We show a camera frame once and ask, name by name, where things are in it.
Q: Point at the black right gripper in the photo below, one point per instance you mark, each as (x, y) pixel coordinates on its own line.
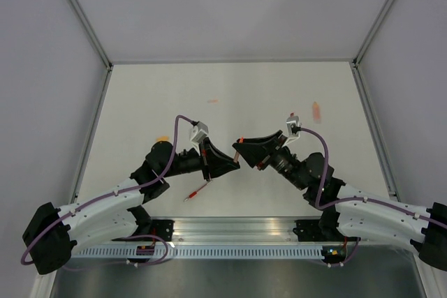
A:
(257, 151)

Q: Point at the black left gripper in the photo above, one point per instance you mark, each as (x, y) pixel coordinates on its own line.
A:
(211, 160)

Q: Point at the orange highlighter pen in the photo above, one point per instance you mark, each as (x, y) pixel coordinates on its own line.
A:
(236, 157)

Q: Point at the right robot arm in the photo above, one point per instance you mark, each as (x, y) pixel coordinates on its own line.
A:
(347, 211)

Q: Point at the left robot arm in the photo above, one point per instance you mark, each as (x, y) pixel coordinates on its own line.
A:
(145, 184)

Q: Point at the red thin pen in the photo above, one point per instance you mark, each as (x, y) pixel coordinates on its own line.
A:
(194, 193)

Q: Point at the pencil shaped pink pen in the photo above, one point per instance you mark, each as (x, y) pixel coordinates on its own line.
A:
(316, 113)

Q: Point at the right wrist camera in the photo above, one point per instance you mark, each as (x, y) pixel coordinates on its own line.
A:
(293, 127)

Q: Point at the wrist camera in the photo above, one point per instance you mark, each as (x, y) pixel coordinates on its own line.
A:
(198, 132)
(293, 127)

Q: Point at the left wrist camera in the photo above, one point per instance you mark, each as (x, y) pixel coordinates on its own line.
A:
(198, 132)

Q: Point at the aluminium front rail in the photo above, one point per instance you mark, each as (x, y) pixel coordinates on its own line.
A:
(234, 229)

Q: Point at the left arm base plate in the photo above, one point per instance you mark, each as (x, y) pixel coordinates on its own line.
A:
(162, 228)

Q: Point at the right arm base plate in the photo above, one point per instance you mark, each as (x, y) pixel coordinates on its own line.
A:
(313, 230)

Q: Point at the right side table rail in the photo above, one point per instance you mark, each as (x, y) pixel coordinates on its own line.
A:
(375, 132)

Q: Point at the table rail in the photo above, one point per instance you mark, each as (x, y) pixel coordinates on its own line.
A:
(375, 132)
(98, 104)

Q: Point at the white slotted cable duct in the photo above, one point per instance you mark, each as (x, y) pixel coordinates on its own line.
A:
(210, 252)

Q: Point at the left side table rail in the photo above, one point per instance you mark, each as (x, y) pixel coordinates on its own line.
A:
(98, 104)

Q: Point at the right frame post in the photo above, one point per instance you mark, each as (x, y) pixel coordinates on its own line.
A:
(373, 31)

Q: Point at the frame post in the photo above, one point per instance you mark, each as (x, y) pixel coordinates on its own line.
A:
(373, 31)
(92, 37)

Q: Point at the left frame post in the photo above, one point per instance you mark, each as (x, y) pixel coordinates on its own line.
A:
(92, 37)

